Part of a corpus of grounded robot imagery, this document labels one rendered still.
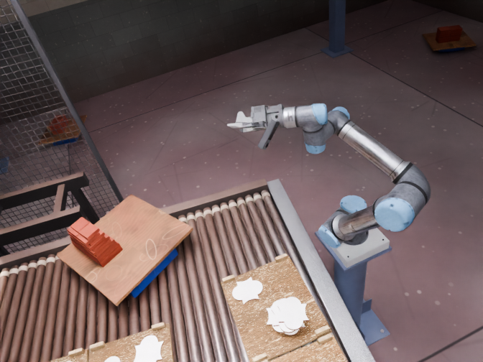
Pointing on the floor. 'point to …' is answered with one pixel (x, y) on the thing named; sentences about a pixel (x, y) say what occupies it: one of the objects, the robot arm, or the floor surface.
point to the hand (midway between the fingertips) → (233, 129)
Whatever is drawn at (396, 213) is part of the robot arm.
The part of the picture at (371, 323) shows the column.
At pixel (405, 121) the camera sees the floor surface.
